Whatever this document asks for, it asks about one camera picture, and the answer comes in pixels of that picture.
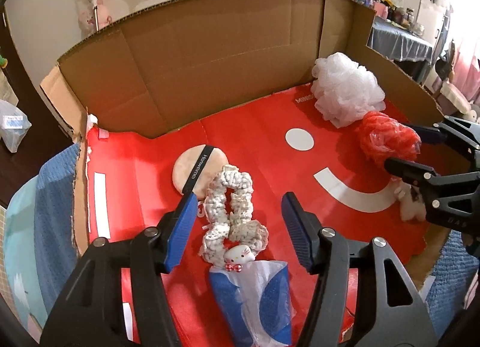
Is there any round beige powder puff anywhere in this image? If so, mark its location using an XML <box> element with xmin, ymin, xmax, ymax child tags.
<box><xmin>172</xmin><ymin>144</ymin><xmax>227</xmax><ymax>201</ymax></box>

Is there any hanging clear plastic bag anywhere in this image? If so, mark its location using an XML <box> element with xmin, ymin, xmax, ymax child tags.
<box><xmin>0</xmin><ymin>99</ymin><xmax>32</xmax><ymax>153</ymax></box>

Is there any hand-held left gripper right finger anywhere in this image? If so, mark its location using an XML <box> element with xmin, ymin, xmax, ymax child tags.
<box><xmin>281</xmin><ymin>191</ymin><xmax>439</xmax><ymax>347</ymax></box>

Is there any light blue printed bedsheet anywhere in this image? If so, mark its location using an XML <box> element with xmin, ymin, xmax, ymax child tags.
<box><xmin>5</xmin><ymin>178</ymin><xmax>49</xmax><ymax>344</ymax></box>

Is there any red paper liner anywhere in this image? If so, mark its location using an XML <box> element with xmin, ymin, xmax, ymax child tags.
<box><xmin>84</xmin><ymin>83</ymin><xmax>428</xmax><ymax>347</ymax></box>

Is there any white stick with orange tip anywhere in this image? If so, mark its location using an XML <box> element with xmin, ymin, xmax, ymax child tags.
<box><xmin>90</xmin><ymin>0</ymin><xmax>101</xmax><ymax>33</ymax></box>

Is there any small white plush cat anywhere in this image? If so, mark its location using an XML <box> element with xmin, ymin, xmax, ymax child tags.
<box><xmin>392</xmin><ymin>178</ymin><xmax>428</xmax><ymax>222</ymax></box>

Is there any white wardrobe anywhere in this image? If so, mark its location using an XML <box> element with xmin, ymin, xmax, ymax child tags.
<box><xmin>416</xmin><ymin>0</ymin><xmax>451</xmax><ymax>55</ymax></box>

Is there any desk with grey cloth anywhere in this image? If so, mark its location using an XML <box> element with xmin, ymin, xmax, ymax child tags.
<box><xmin>365</xmin><ymin>17</ymin><xmax>443</xmax><ymax>83</ymax></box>

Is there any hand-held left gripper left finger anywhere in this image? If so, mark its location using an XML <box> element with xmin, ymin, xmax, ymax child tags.
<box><xmin>39</xmin><ymin>193</ymin><xmax>199</xmax><ymax>347</ymax></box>

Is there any blue and white plastic bag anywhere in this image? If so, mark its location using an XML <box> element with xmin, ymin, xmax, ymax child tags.
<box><xmin>209</xmin><ymin>260</ymin><xmax>293</xmax><ymax>347</ymax></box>

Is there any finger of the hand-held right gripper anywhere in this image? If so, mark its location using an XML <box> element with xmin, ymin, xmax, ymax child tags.
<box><xmin>384</xmin><ymin>157</ymin><xmax>480</xmax><ymax>190</ymax></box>
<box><xmin>410</xmin><ymin>117</ymin><xmax>480</xmax><ymax>162</ymax></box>

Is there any beige crochet scrunchie with charm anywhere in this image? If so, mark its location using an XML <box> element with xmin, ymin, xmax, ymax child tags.
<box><xmin>199</xmin><ymin>164</ymin><xmax>270</xmax><ymax>273</ymax></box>

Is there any blue fluffy blanket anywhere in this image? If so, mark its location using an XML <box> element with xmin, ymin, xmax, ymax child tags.
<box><xmin>35</xmin><ymin>143</ymin><xmax>480</xmax><ymax>333</ymax></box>

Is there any brown cardboard box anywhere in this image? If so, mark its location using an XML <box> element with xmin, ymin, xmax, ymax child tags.
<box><xmin>39</xmin><ymin>0</ymin><xmax>447</xmax><ymax>347</ymax></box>

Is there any orange-red mesh bath pouf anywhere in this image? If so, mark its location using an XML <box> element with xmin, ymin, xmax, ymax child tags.
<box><xmin>354</xmin><ymin>111</ymin><xmax>422</xmax><ymax>171</ymax></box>

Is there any white mesh bath pouf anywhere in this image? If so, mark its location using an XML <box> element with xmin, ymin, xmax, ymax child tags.
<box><xmin>311</xmin><ymin>52</ymin><xmax>387</xmax><ymax>128</ymax></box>

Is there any pink pig plush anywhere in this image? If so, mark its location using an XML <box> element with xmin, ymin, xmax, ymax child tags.
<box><xmin>77</xmin><ymin>0</ymin><xmax>113</xmax><ymax>31</ymax></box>

